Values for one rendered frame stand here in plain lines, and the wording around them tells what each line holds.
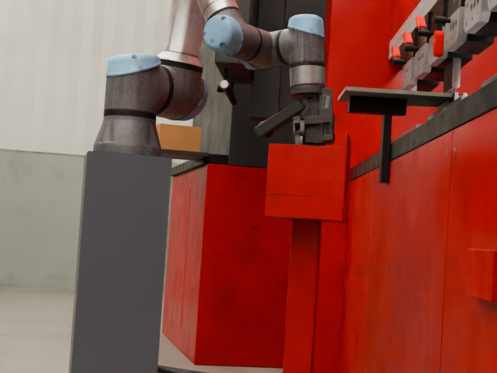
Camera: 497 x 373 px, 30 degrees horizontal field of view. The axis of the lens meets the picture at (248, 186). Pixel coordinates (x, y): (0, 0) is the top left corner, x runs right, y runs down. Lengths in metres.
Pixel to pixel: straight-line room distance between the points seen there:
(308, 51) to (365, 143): 1.34
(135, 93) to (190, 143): 2.39
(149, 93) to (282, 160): 0.35
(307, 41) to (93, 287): 0.68
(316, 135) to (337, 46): 1.39
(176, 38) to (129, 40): 7.18
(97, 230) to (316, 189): 0.47
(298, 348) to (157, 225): 0.39
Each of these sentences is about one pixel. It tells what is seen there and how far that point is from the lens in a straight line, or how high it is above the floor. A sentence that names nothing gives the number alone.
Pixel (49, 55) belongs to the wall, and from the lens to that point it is 9.26.
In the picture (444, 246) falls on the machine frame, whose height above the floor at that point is 0.62.
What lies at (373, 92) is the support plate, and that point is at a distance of 2.31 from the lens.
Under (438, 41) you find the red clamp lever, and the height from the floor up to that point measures 1.11.
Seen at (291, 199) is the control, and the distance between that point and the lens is 1.89.
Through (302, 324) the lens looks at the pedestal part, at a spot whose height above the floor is 0.44.
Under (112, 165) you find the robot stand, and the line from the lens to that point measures 1.98.
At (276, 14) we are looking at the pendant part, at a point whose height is 1.53.
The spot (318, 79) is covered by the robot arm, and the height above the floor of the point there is 0.95.
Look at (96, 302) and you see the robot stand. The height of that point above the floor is 0.46.
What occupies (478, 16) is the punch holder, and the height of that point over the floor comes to 1.11.
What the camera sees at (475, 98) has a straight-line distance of 1.54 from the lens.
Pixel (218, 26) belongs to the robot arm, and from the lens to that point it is 1.89.
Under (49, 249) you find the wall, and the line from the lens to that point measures 9.14.
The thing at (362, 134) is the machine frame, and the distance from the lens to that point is 3.25.
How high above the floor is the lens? 0.62
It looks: 3 degrees up
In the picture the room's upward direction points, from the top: 4 degrees clockwise
